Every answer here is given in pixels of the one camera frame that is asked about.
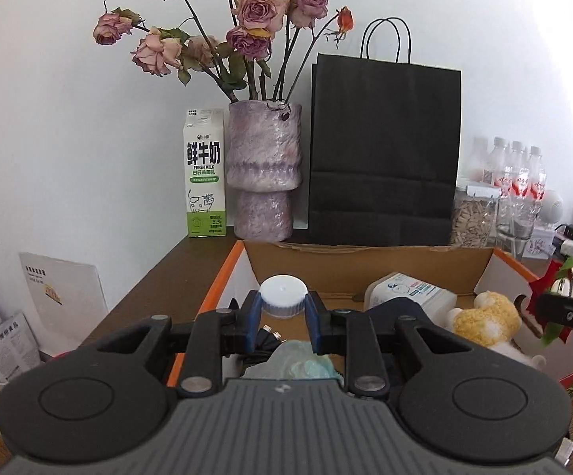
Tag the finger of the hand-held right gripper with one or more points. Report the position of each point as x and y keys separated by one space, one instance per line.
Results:
x=563 y=309

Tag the white round speaker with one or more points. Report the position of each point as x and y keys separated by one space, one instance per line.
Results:
x=551 y=207

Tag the clear jar of seeds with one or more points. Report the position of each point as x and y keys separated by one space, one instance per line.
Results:
x=472 y=222

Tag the red green ornament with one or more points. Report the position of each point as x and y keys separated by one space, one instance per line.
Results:
x=558 y=271

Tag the purple textured vase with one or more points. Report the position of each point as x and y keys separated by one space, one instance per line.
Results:
x=264 y=158

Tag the white charger adapter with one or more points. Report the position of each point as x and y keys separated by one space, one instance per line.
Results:
x=570 y=246

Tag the white printed carton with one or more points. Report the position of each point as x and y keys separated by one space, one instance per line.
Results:
x=14 y=351

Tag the black paper bag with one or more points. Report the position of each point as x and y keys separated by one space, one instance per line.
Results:
x=385 y=158

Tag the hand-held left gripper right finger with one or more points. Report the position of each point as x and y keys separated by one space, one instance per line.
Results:
x=313 y=324

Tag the red cardboard box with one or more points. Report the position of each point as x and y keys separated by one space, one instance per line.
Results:
x=365 y=267

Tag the dried rose bouquet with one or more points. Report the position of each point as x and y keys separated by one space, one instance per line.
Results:
x=257 y=15

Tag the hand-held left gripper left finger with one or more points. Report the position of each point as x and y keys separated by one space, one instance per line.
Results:
x=252 y=321

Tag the white plastic bottle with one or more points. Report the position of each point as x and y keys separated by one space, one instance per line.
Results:
x=410 y=289

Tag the white round cap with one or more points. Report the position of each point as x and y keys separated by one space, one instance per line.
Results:
x=283 y=294

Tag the clear drinking glass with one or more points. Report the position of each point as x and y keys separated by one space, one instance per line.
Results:
x=514 y=232

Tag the small white printed box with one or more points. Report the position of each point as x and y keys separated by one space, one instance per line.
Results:
x=541 y=243

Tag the green white plastic bag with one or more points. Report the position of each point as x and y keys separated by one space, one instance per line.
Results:
x=291 y=361

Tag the navy zipper pouch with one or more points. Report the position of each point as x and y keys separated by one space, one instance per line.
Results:
x=405 y=307

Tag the yellow white hamster plush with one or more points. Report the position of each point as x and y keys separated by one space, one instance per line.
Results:
x=484 y=321

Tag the white leaning board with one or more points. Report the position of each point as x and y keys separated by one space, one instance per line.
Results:
x=64 y=302

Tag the white green milk carton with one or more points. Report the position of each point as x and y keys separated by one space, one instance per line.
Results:
x=205 y=173

